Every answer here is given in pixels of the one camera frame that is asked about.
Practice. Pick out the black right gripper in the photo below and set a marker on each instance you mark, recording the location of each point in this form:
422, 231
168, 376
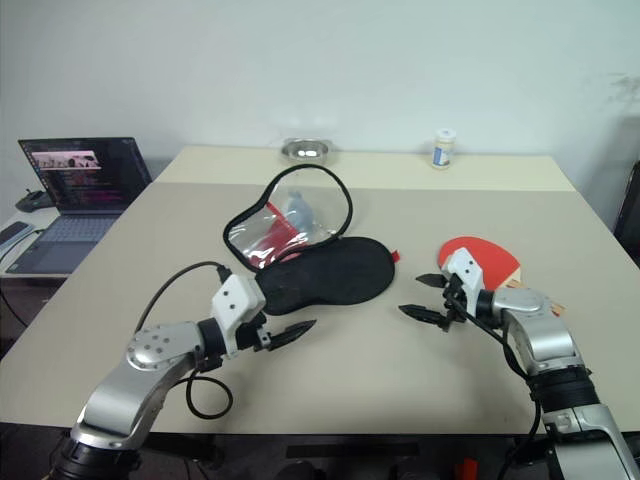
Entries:
454, 305

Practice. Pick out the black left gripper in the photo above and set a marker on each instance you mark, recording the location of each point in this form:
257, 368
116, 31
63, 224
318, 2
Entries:
250, 340

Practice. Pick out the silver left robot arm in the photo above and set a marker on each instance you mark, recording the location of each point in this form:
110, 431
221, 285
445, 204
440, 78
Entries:
150, 370

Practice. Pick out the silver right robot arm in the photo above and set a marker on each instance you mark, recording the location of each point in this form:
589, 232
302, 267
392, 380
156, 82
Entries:
550, 345

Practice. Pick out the clear black-trimmed pouch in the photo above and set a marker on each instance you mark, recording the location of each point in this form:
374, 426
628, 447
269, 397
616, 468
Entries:
330, 272

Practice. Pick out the red table tennis paddle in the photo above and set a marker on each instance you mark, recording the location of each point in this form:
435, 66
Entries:
492, 255

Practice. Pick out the dark rounded shape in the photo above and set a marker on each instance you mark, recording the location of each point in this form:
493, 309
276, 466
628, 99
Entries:
300, 471

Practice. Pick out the white bottle blue label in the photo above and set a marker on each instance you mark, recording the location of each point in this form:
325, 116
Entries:
443, 150

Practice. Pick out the red object under table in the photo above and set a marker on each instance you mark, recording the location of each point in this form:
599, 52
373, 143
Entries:
467, 469

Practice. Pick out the steel bowl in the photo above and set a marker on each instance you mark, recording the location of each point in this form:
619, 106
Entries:
306, 149

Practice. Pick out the black chair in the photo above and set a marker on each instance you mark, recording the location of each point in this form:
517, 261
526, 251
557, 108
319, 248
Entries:
629, 205

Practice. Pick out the dark open laptop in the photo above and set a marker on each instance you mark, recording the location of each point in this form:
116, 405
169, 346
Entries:
85, 185

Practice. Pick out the black handheld controller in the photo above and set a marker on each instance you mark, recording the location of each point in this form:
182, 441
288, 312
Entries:
33, 201

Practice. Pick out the dark phone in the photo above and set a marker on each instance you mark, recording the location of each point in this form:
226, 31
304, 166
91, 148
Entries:
12, 233

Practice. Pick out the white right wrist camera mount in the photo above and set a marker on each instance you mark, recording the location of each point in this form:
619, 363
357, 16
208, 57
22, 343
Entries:
467, 272

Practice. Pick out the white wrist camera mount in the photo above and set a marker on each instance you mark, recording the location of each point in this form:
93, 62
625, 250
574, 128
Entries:
467, 272
236, 299

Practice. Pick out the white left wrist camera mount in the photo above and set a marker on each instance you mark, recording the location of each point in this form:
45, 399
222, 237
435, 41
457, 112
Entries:
236, 299

